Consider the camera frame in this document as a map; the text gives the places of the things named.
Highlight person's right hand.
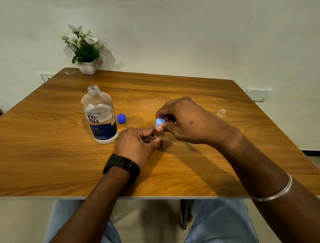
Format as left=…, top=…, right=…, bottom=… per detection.
left=155, top=97, right=238, bottom=151

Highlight person's left hand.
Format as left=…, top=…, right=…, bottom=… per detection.
left=116, top=127, right=167, bottom=170

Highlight person's left forearm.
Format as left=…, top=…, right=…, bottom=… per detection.
left=50, top=166, right=131, bottom=243

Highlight person's right forearm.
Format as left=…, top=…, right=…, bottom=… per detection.
left=217, top=127, right=320, bottom=243

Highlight black wrist watch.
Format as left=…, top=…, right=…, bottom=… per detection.
left=102, top=153, right=141, bottom=184

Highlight large clear blue-label bottle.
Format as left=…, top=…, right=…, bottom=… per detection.
left=80, top=85, right=118, bottom=145

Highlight black metal table leg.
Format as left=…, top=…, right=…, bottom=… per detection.
left=180, top=199, right=189, bottom=231

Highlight light blue jeans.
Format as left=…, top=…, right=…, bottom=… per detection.
left=42, top=199, right=259, bottom=243

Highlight white-flowered plant in white pot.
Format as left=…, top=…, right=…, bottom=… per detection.
left=61, top=24, right=105, bottom=75

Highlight silver metal bangle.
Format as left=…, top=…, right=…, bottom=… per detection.
left=250, top=173, right=293, bottom=202

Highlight white wall socket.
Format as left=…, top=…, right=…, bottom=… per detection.
left=39, top=73, right=57, bottom=83
left=245, top=87, right=272, bottom=103

